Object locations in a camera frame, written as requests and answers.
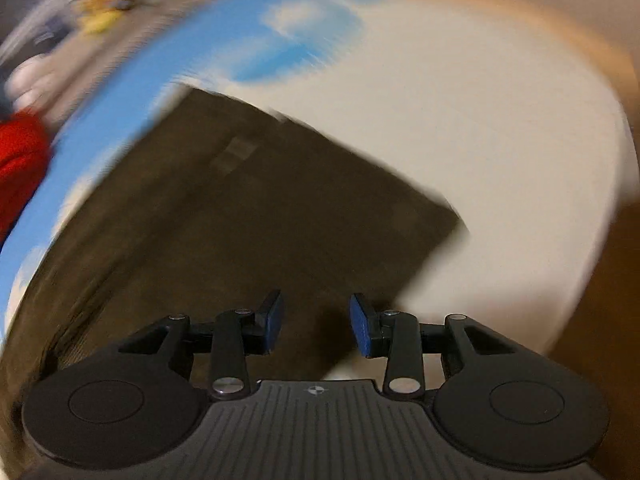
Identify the red cloth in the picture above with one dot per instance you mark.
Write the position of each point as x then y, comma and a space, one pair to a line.
20, 160

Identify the dark brown towel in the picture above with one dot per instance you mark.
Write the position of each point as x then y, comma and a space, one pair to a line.
250, 210

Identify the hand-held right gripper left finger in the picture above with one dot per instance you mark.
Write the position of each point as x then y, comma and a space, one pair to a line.
271, 322

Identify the yellow plush toy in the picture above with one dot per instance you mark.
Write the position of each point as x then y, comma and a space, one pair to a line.
107, 0

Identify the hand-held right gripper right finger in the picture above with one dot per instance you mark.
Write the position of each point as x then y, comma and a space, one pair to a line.
361, 327

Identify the white cloth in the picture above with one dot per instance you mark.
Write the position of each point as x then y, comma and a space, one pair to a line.
30, 77

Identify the blue cloud print blanket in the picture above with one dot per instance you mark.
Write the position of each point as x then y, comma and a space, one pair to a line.
150, 75

